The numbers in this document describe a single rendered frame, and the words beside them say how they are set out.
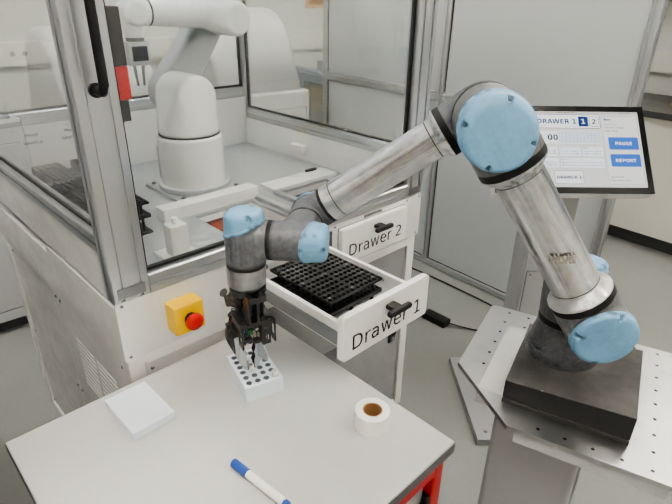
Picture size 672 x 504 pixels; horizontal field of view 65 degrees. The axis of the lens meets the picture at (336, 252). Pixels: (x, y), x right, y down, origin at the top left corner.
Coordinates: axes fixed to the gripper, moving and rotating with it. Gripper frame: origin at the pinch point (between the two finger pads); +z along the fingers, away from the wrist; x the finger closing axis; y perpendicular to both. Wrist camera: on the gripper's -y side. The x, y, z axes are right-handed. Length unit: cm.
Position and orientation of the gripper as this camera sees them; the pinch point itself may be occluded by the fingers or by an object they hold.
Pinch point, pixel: (249, 361)
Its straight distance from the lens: 116.7
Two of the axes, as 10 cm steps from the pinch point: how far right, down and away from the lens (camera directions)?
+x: 8.8, -2.0, 4.4
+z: -0.1, 9.0, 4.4
